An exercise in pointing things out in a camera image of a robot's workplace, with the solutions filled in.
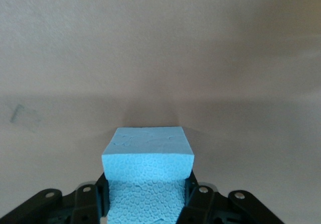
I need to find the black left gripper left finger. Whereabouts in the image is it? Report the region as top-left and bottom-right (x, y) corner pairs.
(0, 171), (111, 224)

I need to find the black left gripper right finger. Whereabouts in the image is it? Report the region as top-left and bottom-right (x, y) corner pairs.
(178, 171), (286, 224)

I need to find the blue foam cube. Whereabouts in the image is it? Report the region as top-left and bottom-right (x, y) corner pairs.
(101, 126), (196, 224)

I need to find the brown table cover sheet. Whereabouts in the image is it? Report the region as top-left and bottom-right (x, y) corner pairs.
(0, 0), (321, 224)

